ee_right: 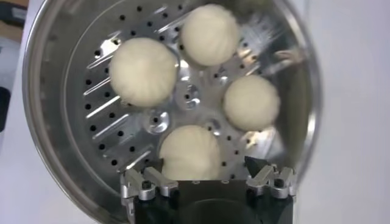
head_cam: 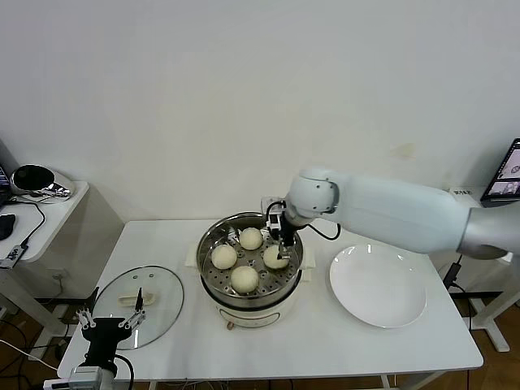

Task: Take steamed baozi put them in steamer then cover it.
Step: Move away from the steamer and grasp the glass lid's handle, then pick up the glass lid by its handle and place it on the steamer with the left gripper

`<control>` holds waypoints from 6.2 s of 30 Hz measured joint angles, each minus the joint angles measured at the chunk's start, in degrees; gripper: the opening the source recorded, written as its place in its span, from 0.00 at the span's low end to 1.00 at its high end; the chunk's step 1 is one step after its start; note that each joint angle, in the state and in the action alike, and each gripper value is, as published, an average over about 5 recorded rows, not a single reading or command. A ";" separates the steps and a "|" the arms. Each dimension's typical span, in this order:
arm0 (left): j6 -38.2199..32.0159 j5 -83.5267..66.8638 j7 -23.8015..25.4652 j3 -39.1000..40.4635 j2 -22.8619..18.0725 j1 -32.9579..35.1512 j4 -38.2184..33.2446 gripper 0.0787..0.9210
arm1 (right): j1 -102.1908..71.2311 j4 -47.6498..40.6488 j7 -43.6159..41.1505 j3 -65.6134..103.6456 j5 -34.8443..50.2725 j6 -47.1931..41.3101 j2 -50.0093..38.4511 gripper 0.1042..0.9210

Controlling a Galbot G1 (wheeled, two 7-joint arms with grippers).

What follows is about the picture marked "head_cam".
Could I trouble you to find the white height-adjustable desk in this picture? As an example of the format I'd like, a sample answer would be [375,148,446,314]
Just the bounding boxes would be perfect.
[430,186,520,353]

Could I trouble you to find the black computer mouse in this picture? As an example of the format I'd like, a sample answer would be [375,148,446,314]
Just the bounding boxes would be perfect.
[0,214,17,241]

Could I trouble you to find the white floor cable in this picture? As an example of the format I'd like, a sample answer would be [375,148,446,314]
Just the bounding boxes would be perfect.
[0,339,60,372]

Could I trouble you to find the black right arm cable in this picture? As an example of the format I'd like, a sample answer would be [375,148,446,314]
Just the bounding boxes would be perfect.
[306,221,343,242]

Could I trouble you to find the stainless steel steamer basket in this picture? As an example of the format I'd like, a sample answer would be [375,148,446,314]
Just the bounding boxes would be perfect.
[185,210,316,298]

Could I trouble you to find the grey usb hub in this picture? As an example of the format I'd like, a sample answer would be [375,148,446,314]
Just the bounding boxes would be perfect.
[0,243,30,271]

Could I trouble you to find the grey open laptop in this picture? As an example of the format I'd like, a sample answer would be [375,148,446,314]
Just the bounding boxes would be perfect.
[479,137,520,209]

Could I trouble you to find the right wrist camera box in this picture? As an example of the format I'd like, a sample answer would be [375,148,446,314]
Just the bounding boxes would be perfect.
[259,197,284,241]

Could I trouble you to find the round glass pot lid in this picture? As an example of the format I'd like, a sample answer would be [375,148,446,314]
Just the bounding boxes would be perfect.
[88,266,185,349]

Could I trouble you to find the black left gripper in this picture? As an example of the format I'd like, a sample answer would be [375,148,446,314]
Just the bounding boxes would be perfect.
[76,286,146,365]

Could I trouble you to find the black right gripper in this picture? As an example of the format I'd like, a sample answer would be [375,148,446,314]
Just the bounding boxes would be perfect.
[277,214,297,261]

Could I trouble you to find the white steamed baozi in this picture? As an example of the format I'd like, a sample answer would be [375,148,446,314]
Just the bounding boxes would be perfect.
[262,245,291,271]
[210,244,239,271]
[238,227,264,251]
[230,266,260,296]

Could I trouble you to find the black power adapter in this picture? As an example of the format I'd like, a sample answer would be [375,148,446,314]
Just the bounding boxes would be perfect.
[444,262,461,287]

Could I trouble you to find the chrome headset with black visor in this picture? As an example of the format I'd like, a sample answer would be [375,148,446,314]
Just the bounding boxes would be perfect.
[10,164,76,200]

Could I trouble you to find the black adapter cable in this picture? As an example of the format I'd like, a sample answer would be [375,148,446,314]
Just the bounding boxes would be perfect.
[448,282,477,331]

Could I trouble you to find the white round plate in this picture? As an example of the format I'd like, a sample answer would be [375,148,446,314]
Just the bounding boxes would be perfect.
[328,243,428,329]

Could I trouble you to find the thin black usb cable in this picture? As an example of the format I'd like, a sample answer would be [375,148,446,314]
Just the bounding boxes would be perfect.
[7,197,46,249]

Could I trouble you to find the cream electric cooking pot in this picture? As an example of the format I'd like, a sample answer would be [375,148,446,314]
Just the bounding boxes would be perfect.
[198,263,314,331]

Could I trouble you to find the white side table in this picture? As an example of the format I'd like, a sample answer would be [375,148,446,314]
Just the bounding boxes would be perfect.
[0,180,125,326]

